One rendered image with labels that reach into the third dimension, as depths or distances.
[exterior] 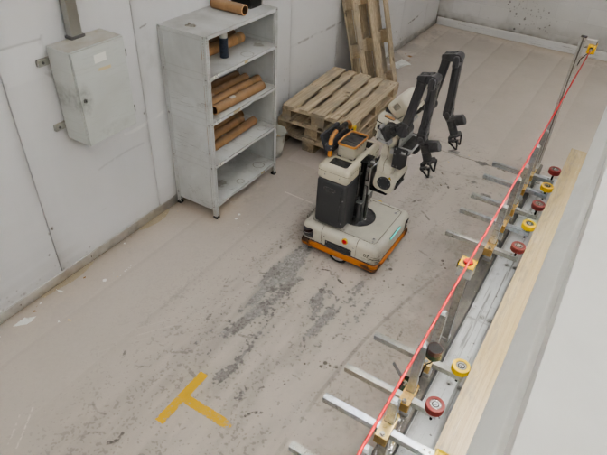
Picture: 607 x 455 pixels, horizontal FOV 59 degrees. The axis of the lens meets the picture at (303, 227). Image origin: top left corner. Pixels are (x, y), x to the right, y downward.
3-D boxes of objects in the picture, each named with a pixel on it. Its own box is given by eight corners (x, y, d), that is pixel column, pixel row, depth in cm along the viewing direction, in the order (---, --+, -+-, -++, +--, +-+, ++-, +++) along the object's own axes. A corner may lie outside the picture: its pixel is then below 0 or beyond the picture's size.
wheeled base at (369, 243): (299, 244, 433) (300, 219, 418) (337, 206, 476) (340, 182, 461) (374, 277, 407) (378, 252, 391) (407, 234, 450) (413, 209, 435)
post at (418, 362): (399, 413, 241) (418, 343, 212) (402, 407, 244) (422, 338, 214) (406, 416, 240) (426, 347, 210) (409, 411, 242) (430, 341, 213)
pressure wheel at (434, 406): (417, 421, 227) (423, 405, 220) (424, 407, 233) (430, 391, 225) (435, 431, 224) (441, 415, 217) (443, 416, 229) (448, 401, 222)
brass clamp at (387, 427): (371, 440, 206) (373, 432, 203) (386, 413, 215) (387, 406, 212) (386, 448, 204) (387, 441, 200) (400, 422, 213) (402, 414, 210)
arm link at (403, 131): (424, 65, 317) (416, 69, 310) (444, 74, 313) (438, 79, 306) (400, 128, 347) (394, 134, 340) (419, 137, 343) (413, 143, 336)
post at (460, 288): (438, 338, 276) (458, 274, 248) (442, 332, 279) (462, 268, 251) (447, 342, 274) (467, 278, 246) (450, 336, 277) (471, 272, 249)
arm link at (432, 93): (434, 71, 316) (427, 78, 308) (443, 74, 314) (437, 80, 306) (420, 136, 343) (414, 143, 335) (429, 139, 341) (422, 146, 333)
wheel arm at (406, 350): (372, 340, 258) (373, 334, 256) (375, 336, 261) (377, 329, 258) (460, 383, 241) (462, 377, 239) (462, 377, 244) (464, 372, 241)
